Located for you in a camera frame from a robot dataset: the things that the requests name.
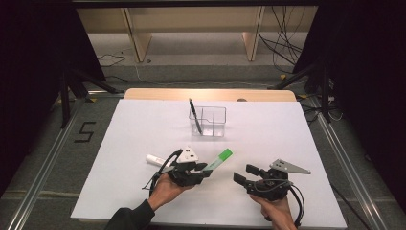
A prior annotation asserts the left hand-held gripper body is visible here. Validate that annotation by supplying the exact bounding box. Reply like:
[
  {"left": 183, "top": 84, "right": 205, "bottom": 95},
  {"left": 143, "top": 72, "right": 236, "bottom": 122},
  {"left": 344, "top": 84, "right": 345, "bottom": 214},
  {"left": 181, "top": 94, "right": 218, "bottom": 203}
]
[{"left": 166, "top": 146, "right": 206, "bottom": 188}]

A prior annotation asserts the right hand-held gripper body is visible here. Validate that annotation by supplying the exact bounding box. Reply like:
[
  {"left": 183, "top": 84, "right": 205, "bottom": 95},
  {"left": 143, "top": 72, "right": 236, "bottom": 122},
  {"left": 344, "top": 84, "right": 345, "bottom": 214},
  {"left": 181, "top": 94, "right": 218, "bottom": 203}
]
[{"left": 246, "top": 158, "right": 312, "bottom": 202}]

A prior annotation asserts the green capped marker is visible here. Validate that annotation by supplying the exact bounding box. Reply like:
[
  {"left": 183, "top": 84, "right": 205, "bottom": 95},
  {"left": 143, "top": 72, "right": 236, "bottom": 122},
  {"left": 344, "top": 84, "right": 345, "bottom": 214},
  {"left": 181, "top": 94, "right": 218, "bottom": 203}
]
[{"left": 202, "top": 148, "right": 235, "bottom": 173}]

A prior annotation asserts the white glue stick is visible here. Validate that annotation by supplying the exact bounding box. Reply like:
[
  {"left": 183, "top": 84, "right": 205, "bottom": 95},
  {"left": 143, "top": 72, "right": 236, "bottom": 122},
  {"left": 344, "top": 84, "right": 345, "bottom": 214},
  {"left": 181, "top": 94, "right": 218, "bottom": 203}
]
[{"left": 146, "top": 153, "right": 172, "bottom": 168}]

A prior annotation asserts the clear plastic organizer box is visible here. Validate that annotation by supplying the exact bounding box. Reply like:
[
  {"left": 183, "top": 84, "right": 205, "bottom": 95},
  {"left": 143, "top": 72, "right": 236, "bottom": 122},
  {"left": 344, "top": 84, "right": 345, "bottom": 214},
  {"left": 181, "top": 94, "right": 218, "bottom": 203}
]
[{"left": 188, "top": 105, "right": 228, "bottom": 138}]

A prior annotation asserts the black pen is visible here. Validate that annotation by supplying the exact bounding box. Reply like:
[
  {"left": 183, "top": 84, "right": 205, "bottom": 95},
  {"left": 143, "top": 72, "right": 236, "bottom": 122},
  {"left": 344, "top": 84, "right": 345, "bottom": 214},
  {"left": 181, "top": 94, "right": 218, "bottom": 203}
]
[{"left": 188, "top": 97, "right": 204, "bottom": 135}]

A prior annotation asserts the person's right hand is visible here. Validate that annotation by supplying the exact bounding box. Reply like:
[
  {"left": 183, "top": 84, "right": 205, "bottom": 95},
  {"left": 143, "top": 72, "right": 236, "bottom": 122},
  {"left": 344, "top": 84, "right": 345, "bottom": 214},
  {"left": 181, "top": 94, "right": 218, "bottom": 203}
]
[{"left": 249, "top": 194, "right": 297, "bottom": 230}]

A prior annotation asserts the person's left hand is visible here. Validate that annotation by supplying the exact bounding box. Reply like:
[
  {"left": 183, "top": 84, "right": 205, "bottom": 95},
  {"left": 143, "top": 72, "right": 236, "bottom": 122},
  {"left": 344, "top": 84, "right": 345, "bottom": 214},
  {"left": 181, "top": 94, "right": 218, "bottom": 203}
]
[{"left": 147, "top": 172, "right": 193, "bottom": 212}]

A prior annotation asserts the white table board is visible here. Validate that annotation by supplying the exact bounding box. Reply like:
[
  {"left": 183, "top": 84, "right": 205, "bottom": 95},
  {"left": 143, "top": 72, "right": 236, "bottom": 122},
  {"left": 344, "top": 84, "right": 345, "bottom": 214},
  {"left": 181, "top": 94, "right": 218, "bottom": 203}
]
[{"left": 70, "top": 98, "right": 349, "bottom": 230}]

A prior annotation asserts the wooden table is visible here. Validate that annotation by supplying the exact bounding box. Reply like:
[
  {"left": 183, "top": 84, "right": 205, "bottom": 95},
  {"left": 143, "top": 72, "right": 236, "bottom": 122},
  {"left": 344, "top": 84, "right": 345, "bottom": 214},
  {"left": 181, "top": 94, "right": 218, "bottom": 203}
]
[{"left": 123, "top": 87, "right": 298, "bottom": 103}]

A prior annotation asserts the black stand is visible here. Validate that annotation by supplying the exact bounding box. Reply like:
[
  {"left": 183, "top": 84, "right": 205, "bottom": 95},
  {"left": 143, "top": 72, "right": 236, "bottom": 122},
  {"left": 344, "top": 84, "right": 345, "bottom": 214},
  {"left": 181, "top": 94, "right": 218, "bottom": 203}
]
[
  {"left": 57, "top": 67, "right": 124, "bottom": 129},
  {"left": 267, "top": 59, "right": 335, "bottom": 125}
]

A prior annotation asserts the wooden background desk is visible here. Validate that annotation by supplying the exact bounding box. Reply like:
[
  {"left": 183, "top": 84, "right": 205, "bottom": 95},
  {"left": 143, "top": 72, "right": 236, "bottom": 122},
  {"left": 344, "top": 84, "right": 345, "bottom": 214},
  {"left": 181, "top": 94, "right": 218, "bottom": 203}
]
[{"left": 76, "top": 5, "right": 319, "bottom": 63}]

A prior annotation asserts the dark curtain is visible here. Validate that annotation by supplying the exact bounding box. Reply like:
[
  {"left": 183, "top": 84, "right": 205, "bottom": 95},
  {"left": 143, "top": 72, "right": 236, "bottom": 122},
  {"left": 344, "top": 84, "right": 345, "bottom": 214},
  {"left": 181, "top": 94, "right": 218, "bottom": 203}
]
[
  {"left": 292, "top": 0, "right": 406, "bottom": 205},
  {"left": 0, "top": 0, "right": 107, "bottom": 196}
]

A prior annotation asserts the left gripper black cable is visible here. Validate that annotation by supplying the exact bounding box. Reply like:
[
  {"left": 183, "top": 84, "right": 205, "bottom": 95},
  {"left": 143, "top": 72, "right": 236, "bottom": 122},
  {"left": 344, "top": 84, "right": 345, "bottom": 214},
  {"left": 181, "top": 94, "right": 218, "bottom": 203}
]
[{"left": 141, "top": 149, "right": 183, "bottom": 193}]

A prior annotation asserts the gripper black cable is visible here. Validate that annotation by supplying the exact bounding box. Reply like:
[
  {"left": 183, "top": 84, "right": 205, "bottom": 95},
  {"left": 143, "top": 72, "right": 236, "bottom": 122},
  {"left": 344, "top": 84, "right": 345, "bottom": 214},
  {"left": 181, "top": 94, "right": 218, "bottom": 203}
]
[
  {"left": 141, "top": 149, "right": 183, "bottom": 193},
  {"left": 254, "top": 177, "right": 306, "bottom": 228}
]

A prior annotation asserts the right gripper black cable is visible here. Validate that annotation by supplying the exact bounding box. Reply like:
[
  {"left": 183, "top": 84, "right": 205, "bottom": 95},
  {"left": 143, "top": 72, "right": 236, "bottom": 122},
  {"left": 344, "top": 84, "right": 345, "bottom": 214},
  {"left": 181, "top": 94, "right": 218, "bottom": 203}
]
[{"left": 254, "top": 177, "right": 306, "bottom": 228}]

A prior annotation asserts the aluminium floor rail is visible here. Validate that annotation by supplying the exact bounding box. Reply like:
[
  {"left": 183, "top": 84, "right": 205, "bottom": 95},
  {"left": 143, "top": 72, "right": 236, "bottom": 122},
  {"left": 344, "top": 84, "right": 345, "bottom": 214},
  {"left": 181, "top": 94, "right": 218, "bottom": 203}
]
[
  {"left": 306, "top": 95, "right": 390, "bottom": 230},
  {"left": 5, "top": 90, "right": 126, "bottom": 230}
]

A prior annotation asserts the long black floor cable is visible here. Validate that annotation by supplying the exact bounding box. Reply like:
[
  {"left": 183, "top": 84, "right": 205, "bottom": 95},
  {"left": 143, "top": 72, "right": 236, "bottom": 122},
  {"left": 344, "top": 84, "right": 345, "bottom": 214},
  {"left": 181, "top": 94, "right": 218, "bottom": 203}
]
[{"left": 328, "top": 182, "right": 372, "bottom": 230}]

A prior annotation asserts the hanging black cable bundle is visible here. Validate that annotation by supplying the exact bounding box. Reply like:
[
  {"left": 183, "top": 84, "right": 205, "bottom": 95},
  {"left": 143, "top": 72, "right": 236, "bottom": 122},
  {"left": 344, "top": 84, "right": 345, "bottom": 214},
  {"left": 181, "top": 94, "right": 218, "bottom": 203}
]
[{"left": 258, "top": 5, "right": 308, "bottom": 75}]

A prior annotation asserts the black floor cable loop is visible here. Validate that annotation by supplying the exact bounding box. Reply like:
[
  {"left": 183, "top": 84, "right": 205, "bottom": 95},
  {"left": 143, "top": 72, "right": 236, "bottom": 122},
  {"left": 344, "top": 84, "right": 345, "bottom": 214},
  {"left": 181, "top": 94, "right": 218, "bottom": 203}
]
[{"left": 96, "top": 53, "right": 126, "bottom": 68}]

